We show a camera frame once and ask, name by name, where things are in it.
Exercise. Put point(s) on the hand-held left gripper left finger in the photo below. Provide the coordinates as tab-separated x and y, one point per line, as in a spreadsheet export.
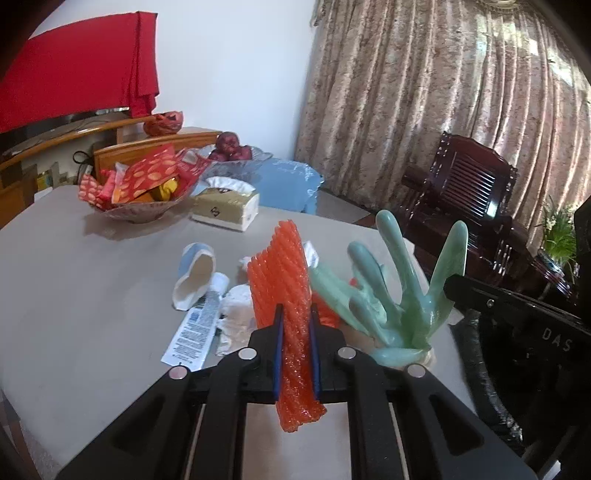
278	355

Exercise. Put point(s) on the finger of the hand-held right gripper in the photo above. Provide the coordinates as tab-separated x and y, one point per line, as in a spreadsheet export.
480	297

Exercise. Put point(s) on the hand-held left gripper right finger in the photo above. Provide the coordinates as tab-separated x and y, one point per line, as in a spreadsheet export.
315	355

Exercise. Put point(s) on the large white tissue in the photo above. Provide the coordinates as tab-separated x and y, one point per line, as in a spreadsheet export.
238	314

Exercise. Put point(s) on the black lined trash bin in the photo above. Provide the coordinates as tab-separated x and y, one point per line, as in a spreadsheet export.
482	392

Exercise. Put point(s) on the orange ribbed plastic strip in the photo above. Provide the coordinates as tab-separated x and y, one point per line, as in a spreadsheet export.
281	277

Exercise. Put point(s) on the green rubber glove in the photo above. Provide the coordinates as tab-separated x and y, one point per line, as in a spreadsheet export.
401	314

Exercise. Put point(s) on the white squeezed tube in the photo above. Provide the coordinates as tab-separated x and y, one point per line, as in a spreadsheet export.
194	327

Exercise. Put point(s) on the green potted plant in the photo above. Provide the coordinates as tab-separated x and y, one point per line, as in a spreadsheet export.
558	235

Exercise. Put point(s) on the dark wooden armchair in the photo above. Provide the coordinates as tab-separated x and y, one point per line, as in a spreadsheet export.
471	194

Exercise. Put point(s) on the crushed blue white paper cup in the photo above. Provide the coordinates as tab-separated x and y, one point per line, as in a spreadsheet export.
194	277

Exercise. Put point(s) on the gold white tissue box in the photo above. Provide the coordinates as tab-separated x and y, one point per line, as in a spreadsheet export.
226	207

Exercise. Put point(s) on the blue cloth covered stool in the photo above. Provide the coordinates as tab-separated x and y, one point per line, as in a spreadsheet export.
286	184

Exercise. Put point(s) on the glass fruit bowl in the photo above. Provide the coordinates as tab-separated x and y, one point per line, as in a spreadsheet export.
240	170

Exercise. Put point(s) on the glass snack bowl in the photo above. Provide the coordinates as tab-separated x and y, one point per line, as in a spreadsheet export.
138	213

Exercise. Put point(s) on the yellow snack packet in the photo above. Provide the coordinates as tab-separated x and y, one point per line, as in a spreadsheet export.
167	189

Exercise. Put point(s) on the red apple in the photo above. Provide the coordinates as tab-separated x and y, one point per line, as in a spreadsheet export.
227	140
243	151
217	154

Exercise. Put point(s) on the red white snack packet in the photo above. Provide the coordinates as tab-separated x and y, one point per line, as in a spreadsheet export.
194	166

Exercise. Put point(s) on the beige floral curtain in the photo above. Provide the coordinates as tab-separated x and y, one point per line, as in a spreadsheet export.
438	83

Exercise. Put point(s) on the large red dotted snack packet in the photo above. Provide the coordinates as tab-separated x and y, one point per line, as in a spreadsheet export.
147	173

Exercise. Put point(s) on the small red dotted snack packet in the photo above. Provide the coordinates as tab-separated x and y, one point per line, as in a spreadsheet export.
92	189

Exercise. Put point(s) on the wooden television cabinet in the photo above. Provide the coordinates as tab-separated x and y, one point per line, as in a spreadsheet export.
120	152

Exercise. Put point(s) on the red plastic bag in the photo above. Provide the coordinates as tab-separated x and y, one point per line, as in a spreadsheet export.
164	123

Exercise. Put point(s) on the black television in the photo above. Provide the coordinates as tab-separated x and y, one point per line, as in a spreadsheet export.
55	124

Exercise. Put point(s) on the red cloth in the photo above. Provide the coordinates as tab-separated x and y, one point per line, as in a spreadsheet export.
78	69

